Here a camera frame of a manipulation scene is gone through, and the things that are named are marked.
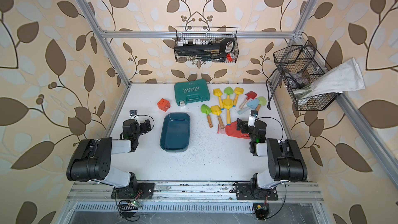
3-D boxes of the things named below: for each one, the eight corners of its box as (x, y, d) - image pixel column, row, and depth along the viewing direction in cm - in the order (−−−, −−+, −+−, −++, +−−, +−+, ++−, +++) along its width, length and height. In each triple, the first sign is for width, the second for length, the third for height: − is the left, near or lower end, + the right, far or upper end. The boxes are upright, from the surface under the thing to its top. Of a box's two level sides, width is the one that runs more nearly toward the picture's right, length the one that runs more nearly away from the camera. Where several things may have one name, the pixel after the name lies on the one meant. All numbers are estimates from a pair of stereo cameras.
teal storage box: (160, 152, 89) (157, 147, 84) (166, 118, 104) (164, 112, 99) (189, 152, 89) (188, 147, 84) (191, 118, 104) (190, 112, 99)
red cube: (158, 108, 109) (156, 103, 104) (163, 103, 112) (161, 97, 107) (165, 112, 107) (163, 107, 102) (170, 106, 110) (169, 101, 105)
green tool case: (177, 107, 109) (176, 102, 105) (174, 88, 121) (172, 83, 117) (211, 100, 113) (211, 95, 109) (204, 82, 125) (204, 77, 121)
